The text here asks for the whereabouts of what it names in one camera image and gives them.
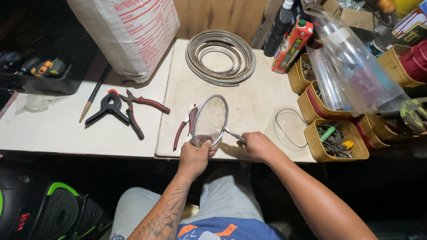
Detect person's left hand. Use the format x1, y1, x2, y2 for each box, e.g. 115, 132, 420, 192
179, 140, 217, 181

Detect person's right hand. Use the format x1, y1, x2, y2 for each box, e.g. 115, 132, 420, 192
236, 131, 283, 163

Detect small metal pliers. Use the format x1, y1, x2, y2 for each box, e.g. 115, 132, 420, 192
222, 127, 247, 144

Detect round metal-rimmed lens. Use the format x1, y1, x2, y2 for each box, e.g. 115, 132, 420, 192
192, 94, 229, 148

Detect clear oval plastic lens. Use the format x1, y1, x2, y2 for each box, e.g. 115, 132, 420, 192
274, 109, 309, 149

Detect person's grey shorts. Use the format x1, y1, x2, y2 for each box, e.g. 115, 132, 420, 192
109, 175, 265, 240

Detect yellow tub with red lid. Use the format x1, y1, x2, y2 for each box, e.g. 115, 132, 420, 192
297, 81, 354, 125

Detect person's blue shirt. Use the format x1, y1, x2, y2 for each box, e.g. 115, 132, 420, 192
176, 217, 287, 240

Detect coil of metal strip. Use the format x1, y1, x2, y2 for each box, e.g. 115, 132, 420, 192
185, 30, 256, 87

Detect yellow tub with screws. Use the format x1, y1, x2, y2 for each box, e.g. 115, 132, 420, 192
288, 53, 317, 95

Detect yellow tub with tools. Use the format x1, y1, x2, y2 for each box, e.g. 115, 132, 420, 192
304, 119, 370, 163

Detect red juice carton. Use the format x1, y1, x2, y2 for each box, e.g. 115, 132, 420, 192
272, 19, 314, 74

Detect black spray bottle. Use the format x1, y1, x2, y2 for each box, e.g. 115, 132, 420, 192
263, 0, 295, 57

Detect clear plastic bag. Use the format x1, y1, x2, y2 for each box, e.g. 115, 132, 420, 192
305, 12, 411, 117

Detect yellow tub with dark parts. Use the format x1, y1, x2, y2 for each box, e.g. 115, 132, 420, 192
354, 113, 427, 149

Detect black spring clamp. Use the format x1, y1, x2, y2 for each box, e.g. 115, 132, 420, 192
85, 89, 129, 126

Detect white printed woven sack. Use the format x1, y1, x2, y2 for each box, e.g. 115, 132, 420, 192
66, 0, 181, 83

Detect black wooden paint brush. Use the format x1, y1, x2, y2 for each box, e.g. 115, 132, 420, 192
79, 64, 112, 123

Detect cardboard box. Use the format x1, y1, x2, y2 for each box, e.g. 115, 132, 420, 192
322, 0, 375, 32

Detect green splattered tool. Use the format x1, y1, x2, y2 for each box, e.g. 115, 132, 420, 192
399, 97, 427, 134

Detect yellow tub with red cups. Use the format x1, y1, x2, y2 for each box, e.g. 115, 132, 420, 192
377, 40, 427, 89

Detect black green speaker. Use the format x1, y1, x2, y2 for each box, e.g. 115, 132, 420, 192
0, 182, 113, 240

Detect black tray with tools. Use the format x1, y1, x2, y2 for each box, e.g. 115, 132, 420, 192
0, 50, 84, 95

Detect phone with red case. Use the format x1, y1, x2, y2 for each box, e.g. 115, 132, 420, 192
0, 89, 18, 120

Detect dark red handled pliers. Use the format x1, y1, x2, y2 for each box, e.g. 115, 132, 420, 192
173, 102, 199, 151

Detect red black handled pliers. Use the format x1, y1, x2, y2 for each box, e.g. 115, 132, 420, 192
119, 89, 171, 140

